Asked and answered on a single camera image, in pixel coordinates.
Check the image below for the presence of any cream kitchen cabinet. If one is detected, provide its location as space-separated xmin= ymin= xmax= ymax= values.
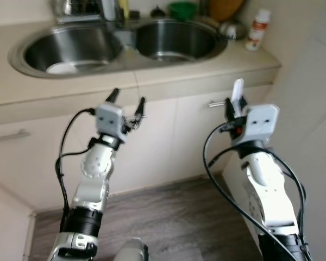
xmin=0 ymin=82 xmax=275 ymax=210

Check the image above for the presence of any small white dish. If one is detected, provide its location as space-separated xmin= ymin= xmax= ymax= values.
xmin=46 ymin=60 xmax=91 ymax=76

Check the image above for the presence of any stainless steel double sink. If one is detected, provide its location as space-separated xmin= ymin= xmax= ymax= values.
xmin=8 ymin=15 xmax=229 ymax=80

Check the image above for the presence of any white bottle red label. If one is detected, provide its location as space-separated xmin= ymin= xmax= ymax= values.
xmin=245 ymin=8 xmax=272 ymax=52

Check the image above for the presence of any small round steel bowl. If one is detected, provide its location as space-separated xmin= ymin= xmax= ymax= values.
xmin=217 ymin=21 xmax=248 ymax=42

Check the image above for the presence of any yellow bottle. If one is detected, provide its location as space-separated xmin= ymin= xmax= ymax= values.
xmin=118 ymin=0 xmax=130 ymax=20

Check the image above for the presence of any black sink strainer plug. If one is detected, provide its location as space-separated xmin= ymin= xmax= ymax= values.
xmin=150 ymin=5 xmax=167 ymax=18

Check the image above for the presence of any orange brown board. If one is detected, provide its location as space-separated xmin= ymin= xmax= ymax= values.
xmin=209 ymin=0 xmax=246 ymax=23

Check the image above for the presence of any green plastic bowl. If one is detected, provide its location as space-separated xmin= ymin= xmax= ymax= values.
xmin=168 ymin=2 xmax=199 ymax=22

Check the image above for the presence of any grey robot left leg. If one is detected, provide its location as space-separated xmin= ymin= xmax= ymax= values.
xmin=113 ymin=238 xmax=151 ymax=261

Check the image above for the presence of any steel cabinet handle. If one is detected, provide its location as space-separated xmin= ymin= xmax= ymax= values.
xmin=208 ymin=99 xmax=233 ymax=108
xmin=0 ymin=128 xmax=32 ymax=144

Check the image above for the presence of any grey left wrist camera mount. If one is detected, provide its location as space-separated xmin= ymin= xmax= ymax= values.
xmin=95 ymin=102 xmax=126 ymax=144

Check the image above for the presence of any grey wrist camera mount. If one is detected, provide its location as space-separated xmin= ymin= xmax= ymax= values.
xmin=95 ymin=102 xmax=126 ymax=144
xmin=243 ymin=104 xmax=280 ymax=145

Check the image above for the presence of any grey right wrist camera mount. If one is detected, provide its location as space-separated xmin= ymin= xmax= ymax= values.
xmin=243 ymin=104 xmax=280 ymax=145

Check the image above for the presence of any steel faucet with flexible hose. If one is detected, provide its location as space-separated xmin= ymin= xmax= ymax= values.
xmin=99 ymin=0 xmax=126 ymax=29

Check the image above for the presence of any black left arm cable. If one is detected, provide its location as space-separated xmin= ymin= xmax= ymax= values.
xmin=54 ymin=108 xmax=97 ymax=218

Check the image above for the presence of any steel wire sink rack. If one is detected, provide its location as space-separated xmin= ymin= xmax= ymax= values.
xmin=51 ymin=0 xmax=104 ymax=24

